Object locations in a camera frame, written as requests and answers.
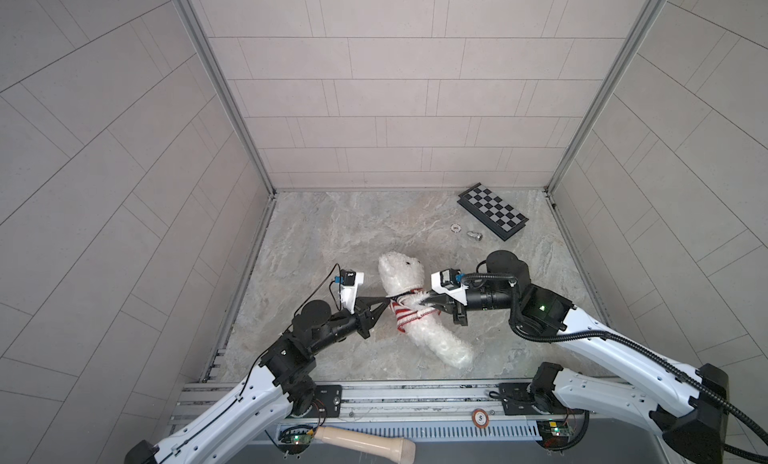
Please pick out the black white checkerboard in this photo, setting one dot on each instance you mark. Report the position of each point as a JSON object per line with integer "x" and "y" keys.
{"x": 500, "y": 217}

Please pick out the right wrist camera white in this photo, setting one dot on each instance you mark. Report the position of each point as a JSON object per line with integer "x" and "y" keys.
{"x": 448, "y": 282}

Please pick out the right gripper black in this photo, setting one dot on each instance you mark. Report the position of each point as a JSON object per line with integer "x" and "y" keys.
{"x": 449, "y": 305}

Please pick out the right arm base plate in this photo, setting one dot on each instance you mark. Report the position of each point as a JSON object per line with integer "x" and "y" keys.
{"x": 516, "y": 399}

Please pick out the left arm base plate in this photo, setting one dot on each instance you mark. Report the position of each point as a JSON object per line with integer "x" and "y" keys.
{"x": 326, "y": 402}

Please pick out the green circuit board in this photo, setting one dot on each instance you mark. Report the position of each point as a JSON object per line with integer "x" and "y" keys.
{"x": 295, "y": 440}
{"x": 553, "y": 433}

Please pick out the beige wooden handle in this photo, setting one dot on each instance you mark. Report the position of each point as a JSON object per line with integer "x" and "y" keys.
{"x": 397, "y": 450}

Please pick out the round red white sticker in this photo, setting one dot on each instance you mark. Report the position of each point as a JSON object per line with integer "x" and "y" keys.
{"x": 480, "y": 418}

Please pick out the aluminium front rail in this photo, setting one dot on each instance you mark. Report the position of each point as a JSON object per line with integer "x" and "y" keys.
{"x": 440, "y": 411}

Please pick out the left green circuit board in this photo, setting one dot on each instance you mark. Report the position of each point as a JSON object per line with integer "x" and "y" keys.
{"x": 295, "y": 440}

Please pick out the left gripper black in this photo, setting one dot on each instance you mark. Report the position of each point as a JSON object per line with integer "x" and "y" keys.
{"x": 365, "y": 322}

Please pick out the right green circuit board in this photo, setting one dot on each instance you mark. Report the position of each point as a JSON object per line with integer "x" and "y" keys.
{"x": 553, "y": 433}

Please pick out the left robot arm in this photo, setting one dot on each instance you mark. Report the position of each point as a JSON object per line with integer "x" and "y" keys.
{"x": 278, "y": 385}

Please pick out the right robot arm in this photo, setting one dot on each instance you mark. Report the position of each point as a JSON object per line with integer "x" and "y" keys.
{"x": 688, "y": 407}

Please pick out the red white striped sweater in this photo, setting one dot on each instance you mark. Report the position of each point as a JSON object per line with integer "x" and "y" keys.
{"x": 407, "y": 308}

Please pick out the white teddy bear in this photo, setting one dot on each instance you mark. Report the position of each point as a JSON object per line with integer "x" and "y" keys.
{"x": 400, "y": 273}

